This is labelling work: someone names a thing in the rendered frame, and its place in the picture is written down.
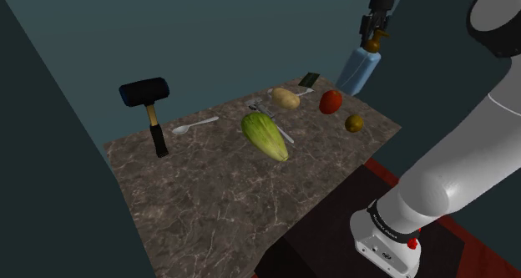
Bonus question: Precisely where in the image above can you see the tan potato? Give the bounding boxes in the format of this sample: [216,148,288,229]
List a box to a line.
[271,87,301,111]

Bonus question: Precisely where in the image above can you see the green leafy vegetable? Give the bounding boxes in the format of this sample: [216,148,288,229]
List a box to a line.
[240,111,291,164]

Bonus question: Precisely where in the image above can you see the blue soap bottle brown pump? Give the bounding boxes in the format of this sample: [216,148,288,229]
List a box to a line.
[334,28,391,98]

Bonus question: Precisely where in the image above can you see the black mallet wooden handle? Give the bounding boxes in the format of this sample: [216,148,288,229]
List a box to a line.
[118,76,171,159]

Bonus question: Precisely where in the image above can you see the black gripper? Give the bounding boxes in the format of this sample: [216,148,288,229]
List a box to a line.
[359,0,398,48]

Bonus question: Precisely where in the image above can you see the white plastic spoon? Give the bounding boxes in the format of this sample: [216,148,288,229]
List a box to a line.
[170,115,220,136]

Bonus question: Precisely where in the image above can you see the red tomato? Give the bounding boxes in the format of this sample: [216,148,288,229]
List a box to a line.
[318,89,344,116]

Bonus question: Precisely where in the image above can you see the brown-yellow round fruit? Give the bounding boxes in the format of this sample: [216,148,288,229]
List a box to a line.
[344,113,365,134]

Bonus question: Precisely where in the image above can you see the dark flat card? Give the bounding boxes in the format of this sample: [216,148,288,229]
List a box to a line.
[297,72,321,88]

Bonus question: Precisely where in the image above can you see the dark robot stand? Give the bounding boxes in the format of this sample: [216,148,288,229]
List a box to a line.
[253,164,466,278]

